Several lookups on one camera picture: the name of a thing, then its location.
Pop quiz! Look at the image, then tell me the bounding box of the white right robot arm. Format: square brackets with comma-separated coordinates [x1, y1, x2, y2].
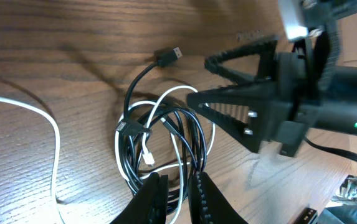
[187, 1, 357, 157]

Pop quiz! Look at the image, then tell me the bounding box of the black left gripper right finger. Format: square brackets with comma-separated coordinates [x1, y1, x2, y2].
[188, 172, 247, 224]

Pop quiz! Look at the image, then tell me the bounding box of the white USB cable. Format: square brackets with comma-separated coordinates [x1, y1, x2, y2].
[0, 85, 216, 224]

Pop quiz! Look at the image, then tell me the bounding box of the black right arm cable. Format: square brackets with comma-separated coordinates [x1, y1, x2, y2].
[302, 136, 357, 171]

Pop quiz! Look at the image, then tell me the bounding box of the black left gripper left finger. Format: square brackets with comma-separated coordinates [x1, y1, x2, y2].
[111, 173, 169, 224]

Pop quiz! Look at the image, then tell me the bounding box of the black USB cable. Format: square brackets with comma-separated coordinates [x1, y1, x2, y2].
[115, 46, 207, 215]

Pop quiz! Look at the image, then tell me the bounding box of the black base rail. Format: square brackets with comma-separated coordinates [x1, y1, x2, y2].
[293, 207, 318, 224]

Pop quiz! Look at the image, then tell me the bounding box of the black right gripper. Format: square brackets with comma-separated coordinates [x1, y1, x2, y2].
[186, 35, 321, 157]

